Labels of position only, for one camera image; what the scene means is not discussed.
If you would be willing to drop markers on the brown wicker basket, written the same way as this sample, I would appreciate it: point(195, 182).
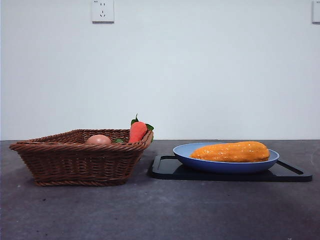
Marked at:
point(80, 162)

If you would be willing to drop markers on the dark rectangular tray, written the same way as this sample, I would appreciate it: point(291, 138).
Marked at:
point(165, 172)

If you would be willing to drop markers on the green leafy vegetable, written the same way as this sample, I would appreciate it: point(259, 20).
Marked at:
point(118, 140)

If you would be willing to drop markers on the white wall socket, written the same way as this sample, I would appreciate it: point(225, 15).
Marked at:
point(102, 11)

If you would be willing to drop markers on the brown egg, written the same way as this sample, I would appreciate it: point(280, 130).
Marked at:
point(100, 140)

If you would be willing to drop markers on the orange carrot with green leaves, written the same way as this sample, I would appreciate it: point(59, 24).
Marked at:
point(137, 131)

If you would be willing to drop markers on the blue round plate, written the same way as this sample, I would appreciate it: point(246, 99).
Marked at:
point(225, 167)

